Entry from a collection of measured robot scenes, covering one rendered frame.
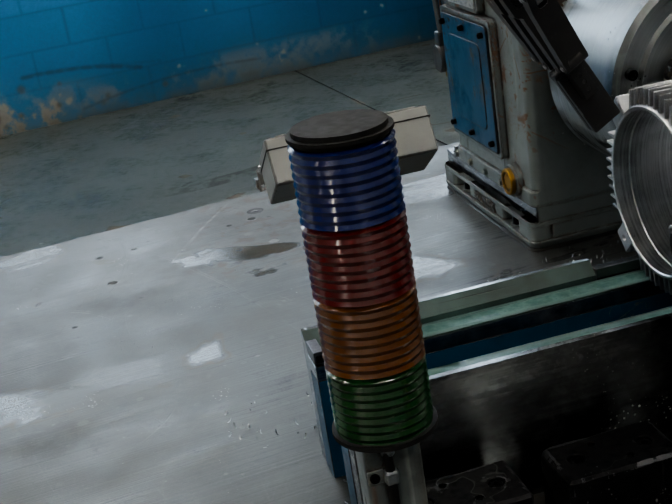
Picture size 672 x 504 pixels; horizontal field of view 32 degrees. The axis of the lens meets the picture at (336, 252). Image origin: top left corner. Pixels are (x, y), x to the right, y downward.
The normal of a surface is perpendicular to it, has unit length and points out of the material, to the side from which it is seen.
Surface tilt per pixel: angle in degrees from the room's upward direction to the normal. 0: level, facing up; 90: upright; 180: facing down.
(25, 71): 90
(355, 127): 0
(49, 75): 90
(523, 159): 89
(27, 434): 0
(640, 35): 90
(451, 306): 45
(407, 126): 58
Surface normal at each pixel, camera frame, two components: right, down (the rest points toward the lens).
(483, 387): 0.26, 0.31
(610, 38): -0.91, -0.24
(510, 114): -0.96, 0.22
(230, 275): -0.15, -0.92
